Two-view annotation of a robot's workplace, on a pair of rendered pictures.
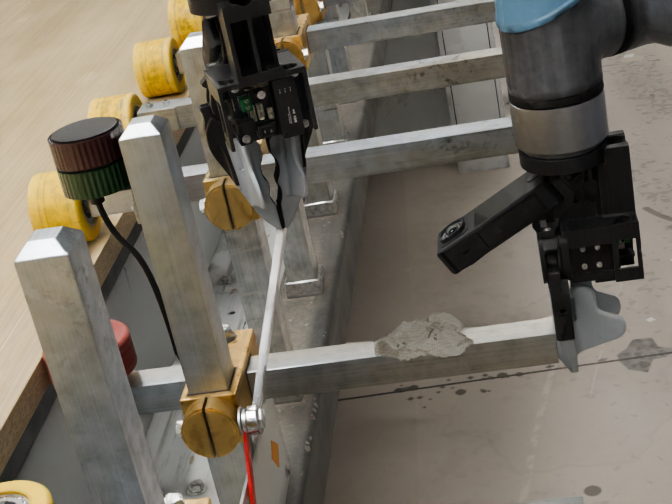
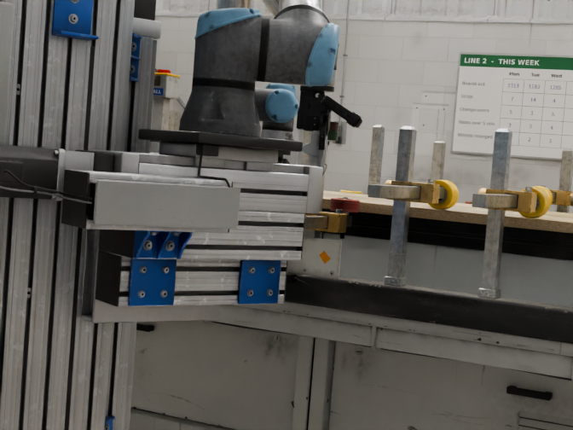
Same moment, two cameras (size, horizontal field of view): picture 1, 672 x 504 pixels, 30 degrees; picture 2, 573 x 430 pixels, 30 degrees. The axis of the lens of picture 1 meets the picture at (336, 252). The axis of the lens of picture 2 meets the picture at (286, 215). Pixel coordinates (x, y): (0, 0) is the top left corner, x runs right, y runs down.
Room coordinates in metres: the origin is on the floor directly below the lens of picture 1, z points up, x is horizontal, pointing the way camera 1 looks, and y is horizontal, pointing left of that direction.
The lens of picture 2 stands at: (1.73, -2.64, 1.01)
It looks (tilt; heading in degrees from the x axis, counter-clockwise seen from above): 3 degrees down; 107
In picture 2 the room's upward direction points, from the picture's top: 5 degrees clockwise
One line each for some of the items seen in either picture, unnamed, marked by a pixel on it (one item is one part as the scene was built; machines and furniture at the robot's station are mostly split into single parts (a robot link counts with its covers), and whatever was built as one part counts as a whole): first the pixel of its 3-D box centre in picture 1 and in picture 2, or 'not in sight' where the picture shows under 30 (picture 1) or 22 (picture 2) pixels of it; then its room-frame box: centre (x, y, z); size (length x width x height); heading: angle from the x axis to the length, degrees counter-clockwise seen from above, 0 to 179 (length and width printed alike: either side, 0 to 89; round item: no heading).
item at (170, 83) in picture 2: not in sight; (162, 87); (0.45, 0.21, 1.18); 0.07 x 0.07 x 0.08; 81
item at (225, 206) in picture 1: (238, 182); (411, 191); (1.22, 0.08, 0.95); 0.13 x 0.06 x 0.05; 171
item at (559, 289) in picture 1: (559, 289); not in sight; (0.92, -0.18, 0.91); 0.05 x 0.02 x 0.09; 171
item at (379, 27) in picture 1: (325, 34); not in sight; (1.72, -0.05, 0.95); 0.50 x 0.04 x 0.04; 81
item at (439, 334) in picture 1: (422, 329); not in sight; (0.96, -0.06, 0.87); 0.09 x 0.07 x 0.02; 81
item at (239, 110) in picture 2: not in sight; (222, 107); (1.02, -0.78, 1.09); 0.15 x 0.15 x 0.10
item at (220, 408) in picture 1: (219, 392); (321, 221); (0.98, 0.13, 0.85); 0.13 x 0.06 x 0.05; 171
